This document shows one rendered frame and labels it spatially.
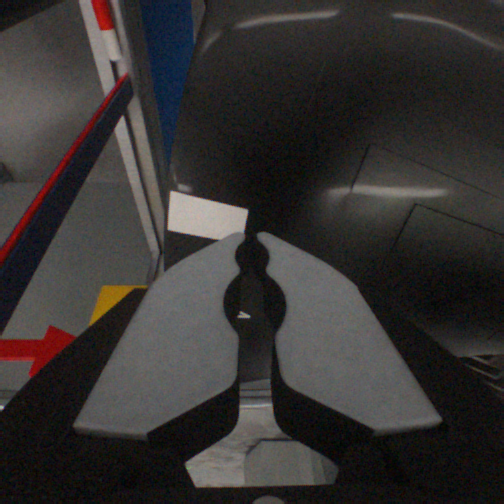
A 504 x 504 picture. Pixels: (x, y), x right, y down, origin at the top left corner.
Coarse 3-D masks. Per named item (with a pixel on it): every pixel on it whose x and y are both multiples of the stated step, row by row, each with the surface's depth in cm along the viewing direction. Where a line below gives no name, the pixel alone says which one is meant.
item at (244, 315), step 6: (246, 300) 15; (252, 300) 15; (258, 300) 15; (240, 306) 15; (246, 306) 15; (252, 306) 15; (258, 306) 15; (240, 312) 16; (246, 312) 16; (252, 312) 16; (258, 312) 16; (240, 318) 16; (246, 318) 16; (252, 318) 16; (258, 318) 16; (234, 324) 16; (240, 324) 16; (246, 324) 16; (252, 324) 16; (258, 324) 16
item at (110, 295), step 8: (104, 288) 42; (112, 288) 42; (120, 288) 42; (128, 288) 42; (144, 288) 43; (104, 296) 41; (112, 296) 41; (120, 296) 42; (96, 304) 41; (104, 304) 41; (112, 304) 41; (96, 312) 40; (104, 312) 40
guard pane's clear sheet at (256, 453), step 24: (240, 432) 76; (264, 432) 76; (216, 456) 72; (240, 456) 72; (264, 456) 72; (288, 456) 73; (312, 456) 73; (216, 480) 69; (240, 480) 69; (264, 480) 69; (288, 480) 69; (312, 480) 69
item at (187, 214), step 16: (176, 192) 13; (176, 208) 13; (192, 208) 13; (208, 208) 13; (224, 208) 13; (240, 208) 13; (176, 224) 13; (192, 224) 13; (208, 224) 13; (224, 224) 13; (240, 224) 13
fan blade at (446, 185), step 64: (256, 0) 10; (320, 0) 10; (384, 0) 9; (448, 0) 9; (192, 64) 11; (256, 64) 10; (320, 64) 10; (384, 64) 10; (448, 64) 10; (192, 128) 12; (256, 128) 11; (320, 128) 11; (384, 128) 11; (448, 128) 11; (192, 192) 13; (256, 192) 12; (320, 192) 12; (384, 192) 12; (448, 192) 11; (320, 256) 14; (384, 256) 13; (448, 256) 13; (448, 320) 16
